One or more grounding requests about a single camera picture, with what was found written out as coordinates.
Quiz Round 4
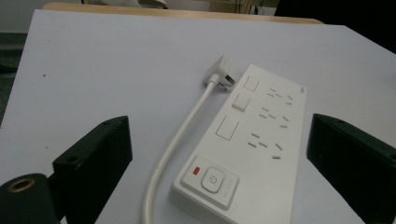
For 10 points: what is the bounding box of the white power strip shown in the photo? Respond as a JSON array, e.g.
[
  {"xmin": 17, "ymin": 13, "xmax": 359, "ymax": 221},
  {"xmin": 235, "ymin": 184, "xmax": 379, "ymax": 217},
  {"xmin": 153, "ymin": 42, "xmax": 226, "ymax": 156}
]
[{"xmin": 167, "ymin": 63, "xmax": 307, "ymax": 224}]

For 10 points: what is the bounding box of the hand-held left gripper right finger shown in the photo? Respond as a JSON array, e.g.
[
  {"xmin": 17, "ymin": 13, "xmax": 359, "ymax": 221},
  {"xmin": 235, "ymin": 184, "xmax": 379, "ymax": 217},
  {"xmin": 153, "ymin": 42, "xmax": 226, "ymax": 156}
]
[{"xmin": 305, "ymin": 113, "xmax": 396, "ymax": 224}]

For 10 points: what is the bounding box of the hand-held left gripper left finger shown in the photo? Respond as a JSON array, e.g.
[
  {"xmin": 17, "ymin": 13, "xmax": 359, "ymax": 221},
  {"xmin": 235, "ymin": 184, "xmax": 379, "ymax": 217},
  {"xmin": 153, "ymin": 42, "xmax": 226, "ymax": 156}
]
[{"xmin": 51, "ymin": 115, "xmax": 134, "ymax": 224}]

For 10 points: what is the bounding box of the light wooden table edge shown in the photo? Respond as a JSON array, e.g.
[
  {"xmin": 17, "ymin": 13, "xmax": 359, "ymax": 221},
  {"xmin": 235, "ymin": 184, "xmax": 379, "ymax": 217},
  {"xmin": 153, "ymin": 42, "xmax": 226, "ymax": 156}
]
[{"xmin": 42, "ymin": 2, "xmax": 325, "ymax": 25}]

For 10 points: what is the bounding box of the white power cable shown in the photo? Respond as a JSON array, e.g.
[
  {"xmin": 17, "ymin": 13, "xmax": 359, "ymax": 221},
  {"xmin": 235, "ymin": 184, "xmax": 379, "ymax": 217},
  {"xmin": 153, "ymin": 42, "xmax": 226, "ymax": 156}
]
[{"xmin": 141, "ymin": 80, "xmax": 217, "ymax": 224}]

